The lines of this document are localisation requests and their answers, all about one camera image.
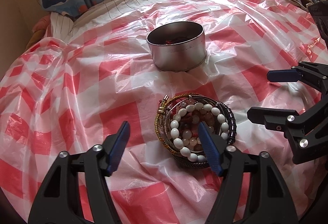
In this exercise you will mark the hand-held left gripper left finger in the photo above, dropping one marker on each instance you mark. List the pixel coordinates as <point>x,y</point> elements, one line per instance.
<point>119,144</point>

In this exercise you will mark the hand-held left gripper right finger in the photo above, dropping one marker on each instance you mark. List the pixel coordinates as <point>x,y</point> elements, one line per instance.
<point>208,147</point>

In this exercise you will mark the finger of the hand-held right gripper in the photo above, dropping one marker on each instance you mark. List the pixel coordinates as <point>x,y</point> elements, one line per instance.
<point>281,76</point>
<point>271,119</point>

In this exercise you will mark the silver bangle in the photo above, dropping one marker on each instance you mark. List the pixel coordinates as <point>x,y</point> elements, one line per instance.
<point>167,131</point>

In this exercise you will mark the round metal tin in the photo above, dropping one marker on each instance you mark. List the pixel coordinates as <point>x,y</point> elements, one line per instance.
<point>179,57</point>

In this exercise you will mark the red white checkered plastic tablecloth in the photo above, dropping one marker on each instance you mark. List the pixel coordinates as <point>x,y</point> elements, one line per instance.
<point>76,85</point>

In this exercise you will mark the pink orange cloth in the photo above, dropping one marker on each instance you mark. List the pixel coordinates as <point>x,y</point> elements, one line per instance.
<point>38,32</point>

